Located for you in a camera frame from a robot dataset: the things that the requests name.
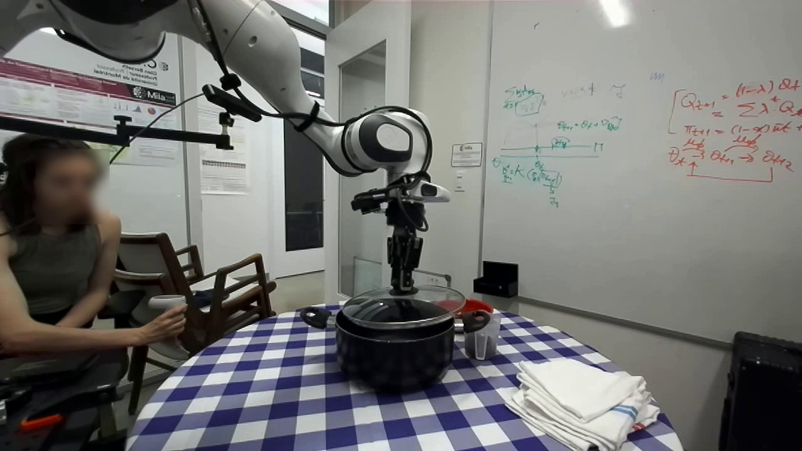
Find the seated person in grey top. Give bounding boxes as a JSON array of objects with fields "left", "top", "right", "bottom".
[{"left": 0, "top": 134, "right": 191, "bottom": 396}]

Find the red handled tool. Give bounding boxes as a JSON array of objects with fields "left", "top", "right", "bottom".
[{"left": 18, "top": 412, "right": 65, "bottom": 436}]

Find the paper sign on door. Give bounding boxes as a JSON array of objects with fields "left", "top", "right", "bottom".
[{"left": 448, "top": 140, "right": 486, "bottom": 171}]

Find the black panel furniture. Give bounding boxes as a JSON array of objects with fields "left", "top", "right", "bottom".
[{"left": 718, "top": 332, "right": 802, "bottom": 451}]

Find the plain white folded towel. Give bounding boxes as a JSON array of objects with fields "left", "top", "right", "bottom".
[{"left": 513, "top": 357, "right": 651, "bottom": 426}]

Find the black eraser box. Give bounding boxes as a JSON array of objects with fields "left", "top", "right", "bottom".
[{"left": 471, "top": 259, "right": 521, "bottom": 302}]

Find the person hand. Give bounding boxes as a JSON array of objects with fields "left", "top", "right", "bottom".
[{"left": 136, "top": 303, "right": 191, "bottom": 346}]

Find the black cooking pot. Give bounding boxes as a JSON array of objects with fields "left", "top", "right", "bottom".
[{"left": 298, "top": 299, "right": 495, "bottom": 394}]

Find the blue white checkered tablecloth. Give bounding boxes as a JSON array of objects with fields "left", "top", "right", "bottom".
[{"left": 123, "top": 302, "right": 686, "bottom": 451}]

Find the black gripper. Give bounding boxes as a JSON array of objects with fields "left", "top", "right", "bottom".
[{"left": 384, "top": 199, "right": 430, "bottom": 294}]

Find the glass lid with black knob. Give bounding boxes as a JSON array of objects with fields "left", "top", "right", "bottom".
[{"left": 341, "top": 280, "right": 468, "bottom": 326}]

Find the red bowl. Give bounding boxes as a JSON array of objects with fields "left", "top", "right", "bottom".
[{"left": 459, "top": 299, "right": 495, "bottom": 324}]

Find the white towel with coloured stripes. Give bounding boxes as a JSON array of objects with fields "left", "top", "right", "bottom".
[{"left": 504, "top": 384, "right": 662, "bottom": 451}]

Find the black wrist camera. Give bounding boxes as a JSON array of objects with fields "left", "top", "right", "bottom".
[{"left": 349, "top": 189, "right": 395, "bottom": 214}]

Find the large whiteboard with writing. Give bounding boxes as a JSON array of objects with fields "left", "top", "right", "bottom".
[{"left": 481, "top": 0, "right": 802, "bottom": 346}]

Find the black seat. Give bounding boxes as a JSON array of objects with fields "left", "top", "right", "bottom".
[{"left": 0, "top": 349, "right": 129, "bottom": 451}]

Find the dark wooden armchair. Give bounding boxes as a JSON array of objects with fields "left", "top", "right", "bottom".
[{"left": 107, "top": 230, "right": 278, "bottom": 416}]

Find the white door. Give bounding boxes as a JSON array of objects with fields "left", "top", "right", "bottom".
[{"left": 323, "top": 0, "right": 495, "bottom": 307}]

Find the wall poster with red band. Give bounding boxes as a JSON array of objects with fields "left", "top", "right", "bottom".
[{"left": 0, "top": 56, "right": 179, "bottom": 130}]

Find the black camera boom pole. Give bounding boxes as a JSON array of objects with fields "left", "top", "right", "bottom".
[{"left": 0, "top": 110, "right": 236, "bottom": 154}]

